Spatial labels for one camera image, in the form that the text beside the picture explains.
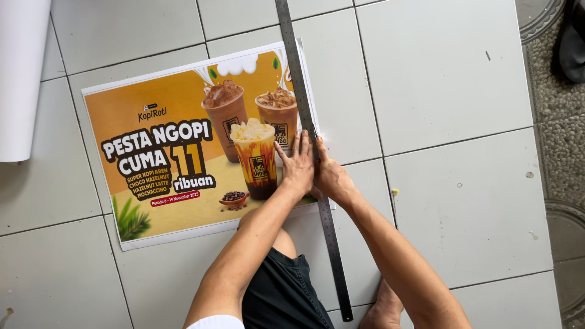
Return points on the person's right hand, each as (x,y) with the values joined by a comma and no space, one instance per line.
(334,180)

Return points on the person's left hand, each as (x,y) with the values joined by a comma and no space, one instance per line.
(298,171)

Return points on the long steel ruler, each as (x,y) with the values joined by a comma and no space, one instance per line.
(336,256)

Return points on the orange printed drinks poster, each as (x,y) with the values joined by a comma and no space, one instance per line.
(173,137)

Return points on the person's bare knee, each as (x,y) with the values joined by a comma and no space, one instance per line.
(285,242)

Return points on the person's black shorts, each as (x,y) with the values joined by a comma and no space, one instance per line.
(283,292)

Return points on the person's bare foot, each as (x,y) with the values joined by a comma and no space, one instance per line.
(381,308)

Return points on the person's white shirt sleeve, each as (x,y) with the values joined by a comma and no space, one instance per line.
(215,322)

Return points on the round grey metal drain cover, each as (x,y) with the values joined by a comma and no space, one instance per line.
(541,18)
(566,256)

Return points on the dark grey shoe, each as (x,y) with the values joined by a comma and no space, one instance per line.
(572,45)

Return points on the white paper roll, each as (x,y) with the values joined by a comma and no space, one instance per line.
(20,77)

